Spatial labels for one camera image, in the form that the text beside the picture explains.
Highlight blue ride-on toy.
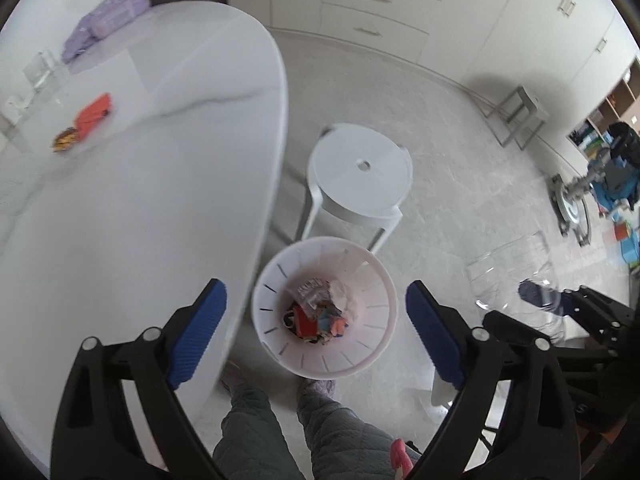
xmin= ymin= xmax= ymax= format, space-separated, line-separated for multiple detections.
xmin=592 ymin=121 xmax=640 ymax=211

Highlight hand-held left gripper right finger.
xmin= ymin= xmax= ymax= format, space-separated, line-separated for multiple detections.
xmin=404 ymin=280 xmax=583 ymax=480

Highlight pink slipper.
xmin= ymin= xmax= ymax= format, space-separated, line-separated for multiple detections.
xmin=390 ymin=437 xmax=413 ymax=473

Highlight cream drawer cabinet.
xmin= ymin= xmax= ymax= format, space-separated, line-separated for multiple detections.
xmin=270 ymin=0 xmax=511 ymax=66

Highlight orange paper packet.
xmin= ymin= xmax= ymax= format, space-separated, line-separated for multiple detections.
xmin=75 ymin=92 xmax=113 ymax=138

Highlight person's leg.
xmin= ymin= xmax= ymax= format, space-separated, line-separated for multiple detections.
xmin=295 ymin=377 xmax=416 ymax=480
xmin=212 ymin=362 xmax=306 ymax=480

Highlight snack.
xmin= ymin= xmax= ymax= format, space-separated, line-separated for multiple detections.
xmin=50 ymin=127 xmax=81 ymax=153

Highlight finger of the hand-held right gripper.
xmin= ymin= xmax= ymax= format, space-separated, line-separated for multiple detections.
xmin=518 ymin=280 xmax=640 ymax=341
xmin=482 ymin=310 xmax=551 ymax=356

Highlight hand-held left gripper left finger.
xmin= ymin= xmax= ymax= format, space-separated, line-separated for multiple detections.
xmin=50 ymin=278 xmax=228 ymax=480

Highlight white plastic trash bin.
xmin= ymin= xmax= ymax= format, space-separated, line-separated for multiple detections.
xmin=251 ymin=237 xmax=398 ymax=380

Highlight blue printed carton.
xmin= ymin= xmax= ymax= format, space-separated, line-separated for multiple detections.
xmin=316 ymin=310 xmax=342 ymax=336

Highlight person's left leg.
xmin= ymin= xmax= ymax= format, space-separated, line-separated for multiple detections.
xmin=212 ymin=362 xmax=306 ymax=480

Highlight purple plastic packet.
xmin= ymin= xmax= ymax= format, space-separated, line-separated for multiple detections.
xmin=61 ymin=0 xmax=151 ymax=64

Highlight cream tall cupboard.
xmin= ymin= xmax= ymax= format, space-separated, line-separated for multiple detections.
xmin=460 ymin=0 xmax=640 ymax=111

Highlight grey square stool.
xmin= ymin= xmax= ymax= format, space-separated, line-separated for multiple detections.
xmin=482 ymin=85 xmax=551 ymax=152

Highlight red-orange paper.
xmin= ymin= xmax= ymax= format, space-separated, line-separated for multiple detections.
xmin=292 ymin=305 xmax=318 ymax=338

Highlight clear acrylic chair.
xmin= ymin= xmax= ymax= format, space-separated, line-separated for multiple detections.
xmin=465 ymin=230 xmax=566 ymax=321

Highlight colourful toy blocks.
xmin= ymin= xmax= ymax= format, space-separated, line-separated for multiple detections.
xmin=612 ymin=224 xmax=640 ymax=272

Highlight person's right leg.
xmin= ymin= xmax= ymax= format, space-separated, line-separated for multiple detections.
xmin=295 ymin=377 xmax=416 ymax=480

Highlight white round plastic stool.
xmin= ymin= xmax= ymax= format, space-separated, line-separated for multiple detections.
xmin=295 ymin=123 xmax=414 ymax=256

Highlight wooden open shelf unit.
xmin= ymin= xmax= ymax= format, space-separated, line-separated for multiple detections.
xmin=567 ymin=57 xmax=640 ymax=161

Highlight clear plastic wrapper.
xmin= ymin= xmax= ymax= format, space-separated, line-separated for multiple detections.
xmin=295 ymin=277 xmax=328 ymax=306

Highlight grey toy scooter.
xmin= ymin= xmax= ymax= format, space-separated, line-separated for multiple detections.
xmin=550 ymin=160 xmax=603 ymax=247

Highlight clear square glass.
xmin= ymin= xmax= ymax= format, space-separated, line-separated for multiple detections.
xmin=22 ymin=50 xmax=71 ymax=93

